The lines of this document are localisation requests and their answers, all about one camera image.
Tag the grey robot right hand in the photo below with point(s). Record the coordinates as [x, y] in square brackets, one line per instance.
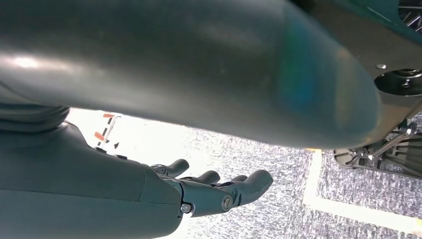
[165, 66]

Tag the dark robot leg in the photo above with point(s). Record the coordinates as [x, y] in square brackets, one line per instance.
[395, 49]

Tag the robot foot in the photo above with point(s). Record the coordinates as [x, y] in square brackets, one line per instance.
[405, 158]

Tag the striped safety barrier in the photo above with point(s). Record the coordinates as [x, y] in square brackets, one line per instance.
[105, 130]

